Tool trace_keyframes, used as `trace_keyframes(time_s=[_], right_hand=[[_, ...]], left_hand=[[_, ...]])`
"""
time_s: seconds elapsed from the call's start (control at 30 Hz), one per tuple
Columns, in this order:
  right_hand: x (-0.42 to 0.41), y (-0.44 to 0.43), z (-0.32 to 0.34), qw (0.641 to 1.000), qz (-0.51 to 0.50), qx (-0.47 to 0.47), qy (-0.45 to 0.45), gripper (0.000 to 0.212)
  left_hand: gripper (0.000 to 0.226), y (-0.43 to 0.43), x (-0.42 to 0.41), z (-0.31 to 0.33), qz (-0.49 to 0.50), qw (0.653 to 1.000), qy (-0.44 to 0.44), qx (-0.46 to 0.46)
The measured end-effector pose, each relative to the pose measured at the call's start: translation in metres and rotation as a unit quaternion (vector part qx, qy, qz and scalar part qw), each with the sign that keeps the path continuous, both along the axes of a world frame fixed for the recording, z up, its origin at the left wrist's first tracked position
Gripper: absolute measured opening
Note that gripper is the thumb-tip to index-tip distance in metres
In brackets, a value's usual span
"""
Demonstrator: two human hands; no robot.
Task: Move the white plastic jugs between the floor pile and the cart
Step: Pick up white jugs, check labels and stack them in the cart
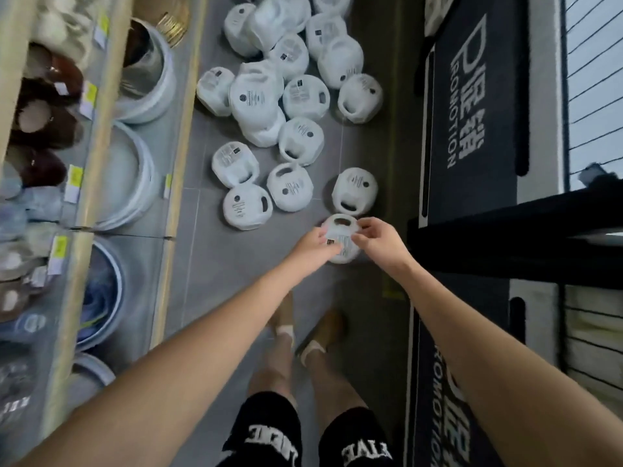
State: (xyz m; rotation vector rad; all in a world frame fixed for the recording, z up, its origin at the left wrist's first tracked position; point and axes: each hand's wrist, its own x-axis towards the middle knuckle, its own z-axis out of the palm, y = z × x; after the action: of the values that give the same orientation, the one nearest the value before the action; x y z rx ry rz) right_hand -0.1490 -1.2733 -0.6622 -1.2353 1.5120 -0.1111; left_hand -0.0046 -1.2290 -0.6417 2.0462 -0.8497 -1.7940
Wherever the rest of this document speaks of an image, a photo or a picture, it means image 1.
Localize person's right hand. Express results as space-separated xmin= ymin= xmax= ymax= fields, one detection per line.
xmin=350 ymin=217 xmax=415 ymax=274

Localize person's left hand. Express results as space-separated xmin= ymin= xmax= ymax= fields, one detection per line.
xmin=284 ymin=225 xmax=342 ymax=277

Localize white round packet with label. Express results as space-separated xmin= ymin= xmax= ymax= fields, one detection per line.
xmin=321 ymin=213 xmax=363 ymax=265

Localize person's left forearm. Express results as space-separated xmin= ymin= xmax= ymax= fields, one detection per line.
xmin=10 ymin=260 xmax=306 ymax=467

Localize person's right forearm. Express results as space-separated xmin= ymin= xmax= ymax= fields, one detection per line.
xmin=395 ymin=257 xmax=623 ymax=467

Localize brown left shoe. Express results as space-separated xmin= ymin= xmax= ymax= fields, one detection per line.
xmin=269 ymin=292 xmax=296 ymax=336

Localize brown shoe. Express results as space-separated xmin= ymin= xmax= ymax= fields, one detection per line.
xmin=269 ymin=292 xmax=296 ymax=336
xmin=297 ymin=308 xmax=347 ymax=355

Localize brown right shoe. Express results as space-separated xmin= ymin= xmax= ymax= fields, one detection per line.
xmin=297 ymin=308 xmax=347 ymax=355

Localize white right sock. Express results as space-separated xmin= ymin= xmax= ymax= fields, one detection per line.
xmin=300 ymin=341 xmax=326 ymax=367

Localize person's left leg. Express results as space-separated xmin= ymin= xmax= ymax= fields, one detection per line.
xmin=247 ymin=330 xmax=299 ymax=409

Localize person's leg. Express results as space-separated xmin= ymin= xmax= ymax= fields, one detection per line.
xmin=247 ymin=330 xmax=299 ymax=409
xmin=301 ymin=352 xmax=368 ymax=431

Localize person's right leg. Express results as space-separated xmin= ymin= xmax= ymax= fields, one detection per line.
xmin=301 ymin=352 xmax=368 ymax=431

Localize black metal shelf bar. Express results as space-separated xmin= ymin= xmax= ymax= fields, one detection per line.
xmin=406 ymin=177 xmax=623 ymax=291

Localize black promotion display stand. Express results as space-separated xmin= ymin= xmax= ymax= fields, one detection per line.
xmin=401 ymin=0 xmax=533 ymax=467

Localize white round basin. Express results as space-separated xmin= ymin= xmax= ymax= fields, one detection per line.
xmin=114 ymin=17 xmax=177 ymax=125
xmin=68 ymin=352 xmax=116 ymax=409
xmin=92 ymin=121 xmax=160 ymax=232
xmin=75 ymin=237 xmax=126 ymax=353

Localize black printed shorts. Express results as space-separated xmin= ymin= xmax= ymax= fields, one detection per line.
xmin=216 ymin=391 xmax=396 ymax=467

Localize wooden store shelf unit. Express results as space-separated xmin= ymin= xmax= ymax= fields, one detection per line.
xmin=0 ymin=0 xmax=210 ymax=458

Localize white wire grid rack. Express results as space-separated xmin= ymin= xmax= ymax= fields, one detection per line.
xmin=560 ymin=0 xmax=623 ymax=192

